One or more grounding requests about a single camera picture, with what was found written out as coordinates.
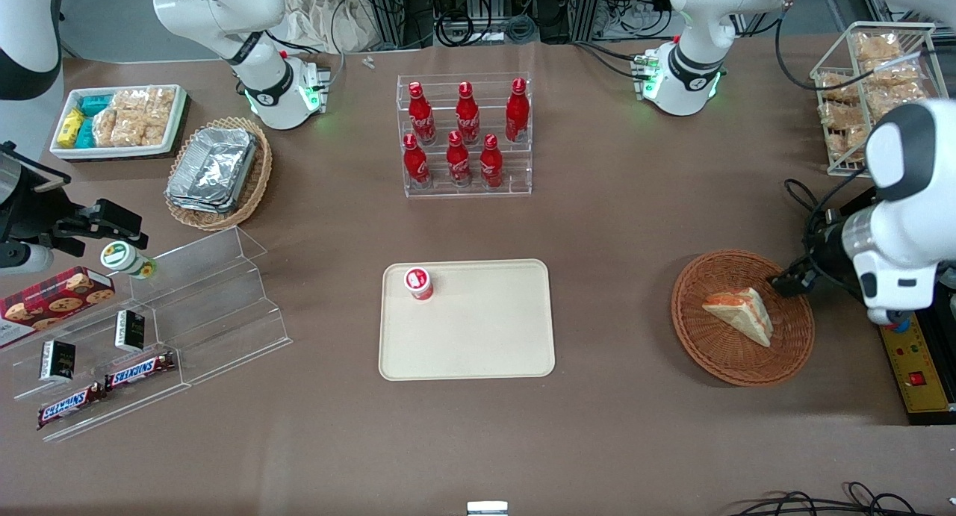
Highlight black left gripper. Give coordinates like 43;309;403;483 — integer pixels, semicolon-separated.
772;214;849;298

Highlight red cola bottle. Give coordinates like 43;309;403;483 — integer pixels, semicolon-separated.
403;133;432;189
408;81;438;146
505;78;531;143
479;133;505;190
446;130;474;187
455;81;482;145

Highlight triangular sandwich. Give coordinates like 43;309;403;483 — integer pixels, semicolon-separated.
702;287;775;349

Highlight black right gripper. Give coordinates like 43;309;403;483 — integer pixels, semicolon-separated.
0;146;149;254

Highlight small black box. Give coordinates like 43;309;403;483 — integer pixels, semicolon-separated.
39;340;77;384
114;310;147;353

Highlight yellow snack packet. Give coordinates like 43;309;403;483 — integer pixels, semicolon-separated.
57;108;86;149

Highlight beige cloth bag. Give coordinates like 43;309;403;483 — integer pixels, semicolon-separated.
280;0;376;54

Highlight clear acrylic bottle rack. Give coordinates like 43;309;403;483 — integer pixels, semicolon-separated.
396;72;533;199

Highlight cream plastic tray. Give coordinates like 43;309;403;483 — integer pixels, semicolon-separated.
378;258;556;382

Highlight oval light wicker basket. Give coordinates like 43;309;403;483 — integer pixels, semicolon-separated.
164;116;273;231

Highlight white rectangular snack tray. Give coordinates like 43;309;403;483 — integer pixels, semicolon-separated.
49;84;187;161

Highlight white green lidded cup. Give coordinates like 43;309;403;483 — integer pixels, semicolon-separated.
100;241;157;281

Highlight black tray under white tray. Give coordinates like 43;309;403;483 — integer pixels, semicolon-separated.
52;98;192;164

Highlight clear acrylic stepped shelf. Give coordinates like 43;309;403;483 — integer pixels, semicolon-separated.
0;226;294;444

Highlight Snickers bar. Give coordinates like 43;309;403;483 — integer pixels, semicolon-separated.
104;351;177;392
37;382;106;431

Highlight round brown wicker basket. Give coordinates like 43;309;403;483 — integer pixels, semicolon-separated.
671;249;816;388

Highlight yellow emergency stop control box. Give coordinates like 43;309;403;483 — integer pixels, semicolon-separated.
878;307;956;426

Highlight aluminium frame post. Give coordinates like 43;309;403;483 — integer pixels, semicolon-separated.
363;0;435;50

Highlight black cable at arm base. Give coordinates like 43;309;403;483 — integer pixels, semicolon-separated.
574;41;645;81

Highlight clear bag of fried snacks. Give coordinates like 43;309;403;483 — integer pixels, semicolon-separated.
866;59;922;91
817;71;861;103
854;32;903;63
820;104;872;163
865;83;928;122

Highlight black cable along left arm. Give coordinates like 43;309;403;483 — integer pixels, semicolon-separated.
775;8;928;93

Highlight white wire basket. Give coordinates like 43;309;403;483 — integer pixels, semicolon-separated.
810;21;956;178

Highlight black cables at table edge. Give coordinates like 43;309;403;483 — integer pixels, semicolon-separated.
728;482;956;516

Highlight red lidded cup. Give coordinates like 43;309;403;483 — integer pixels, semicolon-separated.
404;267;435;302

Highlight red cookie box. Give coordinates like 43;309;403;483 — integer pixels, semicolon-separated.
0;266;117;350

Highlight black cable beside appliance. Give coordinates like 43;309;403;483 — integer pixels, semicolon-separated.
783;178;831;237

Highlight stacked aluminium foil containers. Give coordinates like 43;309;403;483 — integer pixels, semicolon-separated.
165;126;259;216

